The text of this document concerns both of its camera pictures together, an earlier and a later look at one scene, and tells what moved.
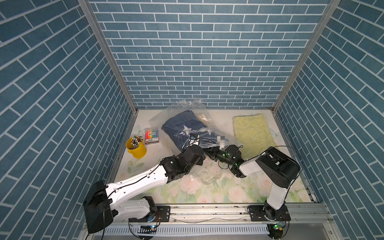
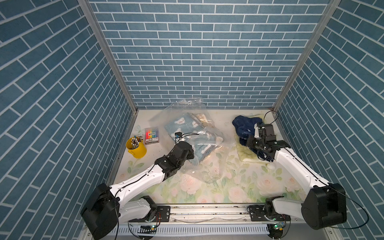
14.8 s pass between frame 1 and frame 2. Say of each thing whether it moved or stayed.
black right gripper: moved
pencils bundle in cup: stayed
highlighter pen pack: stayed
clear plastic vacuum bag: stayed
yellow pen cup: stayed
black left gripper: moved
